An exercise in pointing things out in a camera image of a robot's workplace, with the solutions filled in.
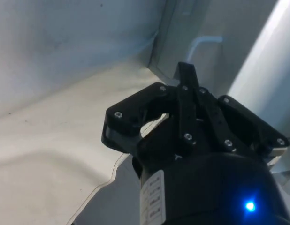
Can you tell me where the white drawer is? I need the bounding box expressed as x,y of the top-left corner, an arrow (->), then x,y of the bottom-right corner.
159,0 -> 290,211

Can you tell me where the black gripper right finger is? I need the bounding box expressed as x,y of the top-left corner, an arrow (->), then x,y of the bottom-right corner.
191,63 -> 290,154

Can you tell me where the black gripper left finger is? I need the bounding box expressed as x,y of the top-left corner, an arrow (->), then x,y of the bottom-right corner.
101,61 -> 198,154

